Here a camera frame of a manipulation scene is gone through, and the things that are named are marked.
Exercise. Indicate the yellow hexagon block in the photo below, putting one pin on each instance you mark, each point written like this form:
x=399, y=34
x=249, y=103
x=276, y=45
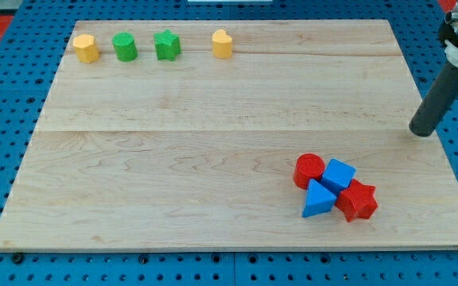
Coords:
x=85, y=48

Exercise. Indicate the blue cube block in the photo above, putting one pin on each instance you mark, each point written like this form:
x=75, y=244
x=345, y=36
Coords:
x=337, y=176

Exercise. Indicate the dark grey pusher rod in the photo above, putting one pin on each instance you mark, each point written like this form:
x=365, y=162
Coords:
x=436, y=103

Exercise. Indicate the wooden board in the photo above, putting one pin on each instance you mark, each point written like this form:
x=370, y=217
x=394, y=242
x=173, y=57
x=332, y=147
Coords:
x=197, y=154

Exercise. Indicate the red cylinder block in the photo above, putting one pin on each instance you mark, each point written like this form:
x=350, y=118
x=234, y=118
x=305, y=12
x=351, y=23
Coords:
x=309, y=166

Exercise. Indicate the green cylinder block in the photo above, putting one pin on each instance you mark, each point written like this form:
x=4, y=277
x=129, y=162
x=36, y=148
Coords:
x=124, y=47

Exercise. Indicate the red star block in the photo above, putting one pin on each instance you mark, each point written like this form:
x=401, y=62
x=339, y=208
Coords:
x=357, y=201

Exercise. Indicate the yellow heart block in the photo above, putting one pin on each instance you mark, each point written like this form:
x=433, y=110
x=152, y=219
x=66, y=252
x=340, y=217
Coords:
x=221, y=44

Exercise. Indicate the blue triangle block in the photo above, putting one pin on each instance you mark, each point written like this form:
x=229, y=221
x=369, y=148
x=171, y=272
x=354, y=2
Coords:
x=318, y=199

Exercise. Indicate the green star block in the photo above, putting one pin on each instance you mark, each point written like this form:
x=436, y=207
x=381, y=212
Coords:
x=167, y=45

